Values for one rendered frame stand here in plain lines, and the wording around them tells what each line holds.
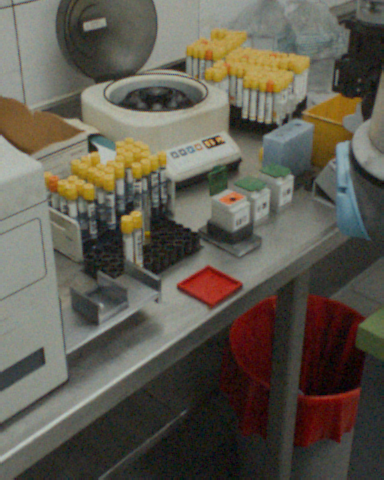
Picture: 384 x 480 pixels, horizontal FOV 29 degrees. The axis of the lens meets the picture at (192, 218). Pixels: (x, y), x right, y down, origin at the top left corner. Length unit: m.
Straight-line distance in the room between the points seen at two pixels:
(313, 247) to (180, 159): 0.30
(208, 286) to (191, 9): 0.92
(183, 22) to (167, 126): 0.54
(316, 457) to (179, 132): 0.78
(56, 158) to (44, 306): 0.38
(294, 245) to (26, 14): 0.70
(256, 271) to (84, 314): 0.28
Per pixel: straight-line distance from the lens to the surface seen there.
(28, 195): 0.76
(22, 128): 1.35
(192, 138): 1.36
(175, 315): 1.02
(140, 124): 1.30
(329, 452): 1.70
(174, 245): 1.11
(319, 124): 1.38
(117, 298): 0.97
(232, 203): 1.12
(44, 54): 1.55
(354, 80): 1.19
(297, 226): 1.22
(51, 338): 0.87
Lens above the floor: 1.51
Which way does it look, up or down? 31 degrees down
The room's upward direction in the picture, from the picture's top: straight up
